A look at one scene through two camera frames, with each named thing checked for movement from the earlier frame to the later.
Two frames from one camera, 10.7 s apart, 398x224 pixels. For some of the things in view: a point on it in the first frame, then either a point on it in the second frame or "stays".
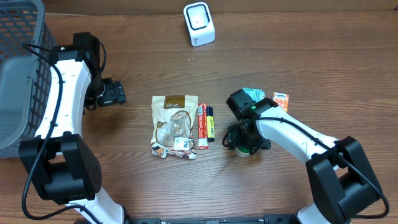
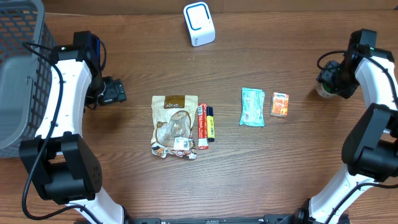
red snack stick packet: x=203 y=142 stays
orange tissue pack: x=282 y=99 stays
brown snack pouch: x=173 y=117 stays
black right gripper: x=237 y=140 -> x=346 y=90
